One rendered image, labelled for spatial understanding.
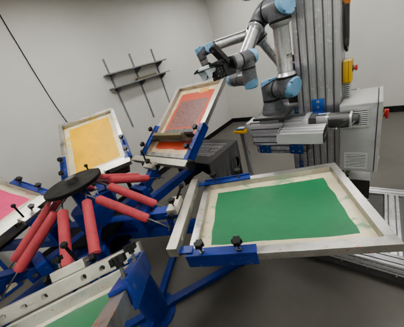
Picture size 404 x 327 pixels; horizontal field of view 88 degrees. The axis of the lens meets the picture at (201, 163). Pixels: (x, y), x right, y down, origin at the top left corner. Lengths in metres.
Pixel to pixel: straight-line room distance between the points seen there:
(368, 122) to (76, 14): 3.63
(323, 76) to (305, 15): 0.37
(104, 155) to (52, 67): 1.73
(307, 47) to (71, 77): 2.96
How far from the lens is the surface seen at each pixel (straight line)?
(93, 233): 1.15
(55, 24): 3.75
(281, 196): 1.22
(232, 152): 2.01
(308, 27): 1.58
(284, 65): 1.39
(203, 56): 2.06
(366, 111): 1.58
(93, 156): 2.21
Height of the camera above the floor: 1.70
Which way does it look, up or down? 25 degrees down
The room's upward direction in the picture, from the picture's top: 18 degrees counter-clockwise
